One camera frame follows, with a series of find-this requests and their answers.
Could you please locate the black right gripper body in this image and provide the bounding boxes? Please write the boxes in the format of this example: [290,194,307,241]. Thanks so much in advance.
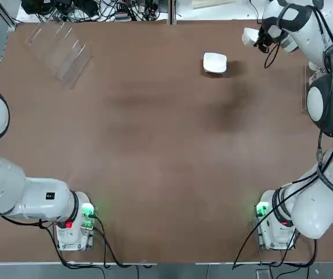
[255,24,282,53]

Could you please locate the clear plastic holder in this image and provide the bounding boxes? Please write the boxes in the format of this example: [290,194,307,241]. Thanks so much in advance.
[23,22,93,90]

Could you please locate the clear acrylic bottle shelf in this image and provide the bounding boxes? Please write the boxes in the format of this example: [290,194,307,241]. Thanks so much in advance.
[300,59,312,113]

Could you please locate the black electronic device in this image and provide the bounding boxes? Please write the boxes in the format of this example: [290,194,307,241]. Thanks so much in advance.
[19,0,77,15]

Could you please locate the aluminium frame post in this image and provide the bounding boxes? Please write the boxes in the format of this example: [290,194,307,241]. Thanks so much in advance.
[167,0,177,26]

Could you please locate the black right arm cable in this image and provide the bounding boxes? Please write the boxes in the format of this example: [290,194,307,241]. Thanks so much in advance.
[263,0,333,204]

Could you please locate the black cable bundle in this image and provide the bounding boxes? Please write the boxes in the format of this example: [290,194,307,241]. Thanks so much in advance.
[73,0,169,23]

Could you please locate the black right base cable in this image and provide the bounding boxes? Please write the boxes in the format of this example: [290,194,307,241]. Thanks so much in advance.
[269,229,320,268]
[232,220,262,269]

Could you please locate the black base cable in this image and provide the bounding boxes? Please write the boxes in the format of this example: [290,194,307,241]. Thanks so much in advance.
[269,229,320,268]
[232,220,262,269]
[0,210,106,270]
[92,214,155,269]

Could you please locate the black left base cable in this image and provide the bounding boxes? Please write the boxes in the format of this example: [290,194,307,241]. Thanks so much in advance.
[92,214,155,269]
[0,210,106,270]

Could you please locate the grey aluminium frame rail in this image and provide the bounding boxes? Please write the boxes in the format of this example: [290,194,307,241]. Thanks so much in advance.
[0,0,20,30]

